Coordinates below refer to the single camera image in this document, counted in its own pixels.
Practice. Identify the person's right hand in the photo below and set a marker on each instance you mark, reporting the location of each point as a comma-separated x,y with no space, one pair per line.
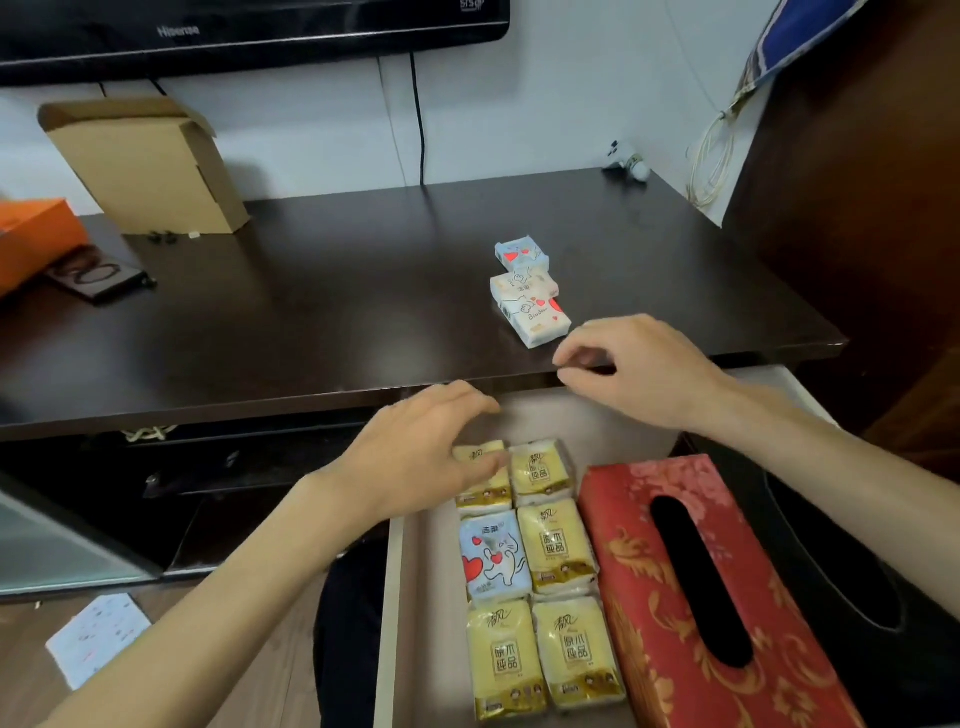
660,375

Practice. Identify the person's left hand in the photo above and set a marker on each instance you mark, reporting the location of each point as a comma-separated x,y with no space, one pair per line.
397,465

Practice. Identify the person's left fingers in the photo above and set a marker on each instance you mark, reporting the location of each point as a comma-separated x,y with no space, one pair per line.
469,469

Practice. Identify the person's right thumb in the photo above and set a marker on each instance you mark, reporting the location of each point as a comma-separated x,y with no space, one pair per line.
592,388

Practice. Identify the person's right forearm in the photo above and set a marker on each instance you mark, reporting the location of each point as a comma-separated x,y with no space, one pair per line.
847,487

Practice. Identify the person's left forearm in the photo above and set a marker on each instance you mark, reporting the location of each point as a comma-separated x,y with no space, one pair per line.
225,600

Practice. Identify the yellow tissue packet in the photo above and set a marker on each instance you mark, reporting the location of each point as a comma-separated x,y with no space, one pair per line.
506,660
540,471
577,651
487,499
556,546

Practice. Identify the white heart tissue packet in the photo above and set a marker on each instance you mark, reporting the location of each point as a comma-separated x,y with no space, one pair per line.
538,324

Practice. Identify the blue cat tissue packet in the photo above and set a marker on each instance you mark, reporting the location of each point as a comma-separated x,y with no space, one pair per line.
493,559

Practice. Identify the cream tissue packet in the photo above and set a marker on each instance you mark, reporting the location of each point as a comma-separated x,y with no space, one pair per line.
523,287

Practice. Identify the light wooden drawer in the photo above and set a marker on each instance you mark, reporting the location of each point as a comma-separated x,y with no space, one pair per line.
427,600

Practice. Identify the blue heart tissue packet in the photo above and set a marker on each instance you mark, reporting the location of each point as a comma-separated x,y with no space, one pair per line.
523,253

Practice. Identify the person's black trouser leg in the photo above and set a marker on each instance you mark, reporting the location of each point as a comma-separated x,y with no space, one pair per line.
349,637

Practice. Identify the red floral tissue box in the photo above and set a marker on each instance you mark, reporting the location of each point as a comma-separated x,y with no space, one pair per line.
652,600

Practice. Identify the small white figurine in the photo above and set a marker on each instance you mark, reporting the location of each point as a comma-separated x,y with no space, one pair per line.
634,166

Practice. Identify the dark wooden television stand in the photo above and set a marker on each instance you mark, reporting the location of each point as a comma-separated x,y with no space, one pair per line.
300,300

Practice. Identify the brown wooden cabinet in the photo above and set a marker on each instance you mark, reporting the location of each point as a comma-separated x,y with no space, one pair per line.
862,187

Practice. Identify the small black clips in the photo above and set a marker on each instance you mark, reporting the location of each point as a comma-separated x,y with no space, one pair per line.
162,238

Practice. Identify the blue striped cloth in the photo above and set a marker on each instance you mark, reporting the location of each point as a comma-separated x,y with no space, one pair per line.
795,37

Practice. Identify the white paper sheet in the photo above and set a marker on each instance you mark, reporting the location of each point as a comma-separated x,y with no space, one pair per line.
97,637

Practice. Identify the black tissue box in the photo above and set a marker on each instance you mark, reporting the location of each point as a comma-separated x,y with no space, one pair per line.
885,675

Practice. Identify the black wallet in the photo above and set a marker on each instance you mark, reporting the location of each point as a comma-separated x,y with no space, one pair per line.
105,277

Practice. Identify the brown cardboard box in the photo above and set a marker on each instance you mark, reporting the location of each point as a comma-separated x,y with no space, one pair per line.
150,172

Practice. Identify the orange box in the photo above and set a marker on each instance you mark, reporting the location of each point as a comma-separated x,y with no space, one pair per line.
34,240

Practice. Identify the black television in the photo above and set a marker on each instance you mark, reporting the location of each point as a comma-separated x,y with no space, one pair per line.
225,30

